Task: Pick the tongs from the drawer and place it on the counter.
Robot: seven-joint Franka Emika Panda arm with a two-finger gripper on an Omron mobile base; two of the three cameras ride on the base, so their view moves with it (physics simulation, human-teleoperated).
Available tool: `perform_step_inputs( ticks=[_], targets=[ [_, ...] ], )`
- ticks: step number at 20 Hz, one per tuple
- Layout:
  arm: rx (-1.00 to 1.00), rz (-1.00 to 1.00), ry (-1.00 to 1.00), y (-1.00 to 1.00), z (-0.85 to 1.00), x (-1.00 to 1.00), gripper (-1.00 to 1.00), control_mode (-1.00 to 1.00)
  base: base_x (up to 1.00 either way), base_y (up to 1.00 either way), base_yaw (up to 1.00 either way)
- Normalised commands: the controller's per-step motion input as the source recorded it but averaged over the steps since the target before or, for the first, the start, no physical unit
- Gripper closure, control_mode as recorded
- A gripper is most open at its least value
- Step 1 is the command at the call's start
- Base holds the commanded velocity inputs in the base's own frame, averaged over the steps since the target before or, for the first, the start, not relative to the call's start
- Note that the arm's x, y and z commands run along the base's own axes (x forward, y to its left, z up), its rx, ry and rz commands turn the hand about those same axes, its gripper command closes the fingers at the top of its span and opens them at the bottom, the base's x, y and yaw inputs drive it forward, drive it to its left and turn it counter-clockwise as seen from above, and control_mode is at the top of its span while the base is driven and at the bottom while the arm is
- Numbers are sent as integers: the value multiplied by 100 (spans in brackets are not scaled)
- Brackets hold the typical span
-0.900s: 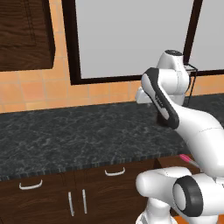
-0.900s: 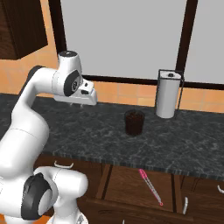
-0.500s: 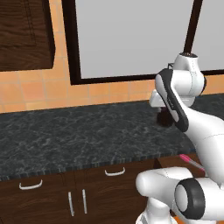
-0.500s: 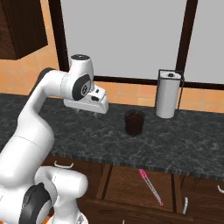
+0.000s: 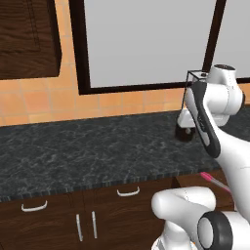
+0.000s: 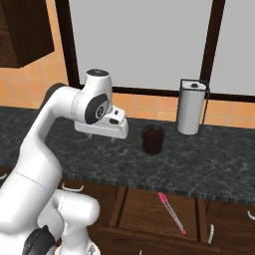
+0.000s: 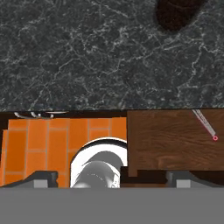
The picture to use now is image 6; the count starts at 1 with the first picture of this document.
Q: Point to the dark wood cupboard front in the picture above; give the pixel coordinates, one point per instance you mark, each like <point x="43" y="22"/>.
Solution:
<point x="232" y="229"/>

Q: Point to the white paper towel roll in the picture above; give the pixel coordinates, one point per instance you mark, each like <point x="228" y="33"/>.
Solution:
<point x="190" y="109"/>

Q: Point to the open dark wood drawer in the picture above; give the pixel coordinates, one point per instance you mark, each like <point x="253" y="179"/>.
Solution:
<point x="149" y="212"/>

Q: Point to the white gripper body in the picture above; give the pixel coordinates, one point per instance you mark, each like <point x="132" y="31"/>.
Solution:
<point x="99" y="128"/>

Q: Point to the dark brown glass cup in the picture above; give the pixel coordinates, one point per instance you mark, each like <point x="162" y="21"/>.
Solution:
<point x="153" y="139"/>

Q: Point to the dark wood wall cupboard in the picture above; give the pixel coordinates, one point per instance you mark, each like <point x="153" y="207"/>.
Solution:
<point x="23" y="30"/>

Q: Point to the dark wood drawer front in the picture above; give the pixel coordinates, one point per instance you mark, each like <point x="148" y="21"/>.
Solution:
<point x="99" y="194"/>

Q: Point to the pink tongs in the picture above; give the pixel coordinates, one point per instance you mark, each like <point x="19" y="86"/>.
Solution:
<point x="171" y="211"/>

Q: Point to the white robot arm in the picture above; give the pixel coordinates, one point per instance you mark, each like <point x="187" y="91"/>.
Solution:
<point x="40" y="166"/>

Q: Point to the dark framed window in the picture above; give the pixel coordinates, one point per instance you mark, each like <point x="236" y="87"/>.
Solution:
<point x="149" y="43"/>

